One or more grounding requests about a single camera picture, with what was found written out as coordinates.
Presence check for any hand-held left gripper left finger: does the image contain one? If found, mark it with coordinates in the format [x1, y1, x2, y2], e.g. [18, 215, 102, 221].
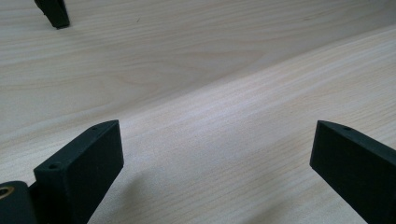
[33, 119, 125, 224]

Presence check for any small black table shelf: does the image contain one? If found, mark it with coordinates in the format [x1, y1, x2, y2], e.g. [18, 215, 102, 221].
[33, 0, 71, 30]

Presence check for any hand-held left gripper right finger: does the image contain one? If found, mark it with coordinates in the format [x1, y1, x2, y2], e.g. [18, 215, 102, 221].
[309, 119, 396, 224]

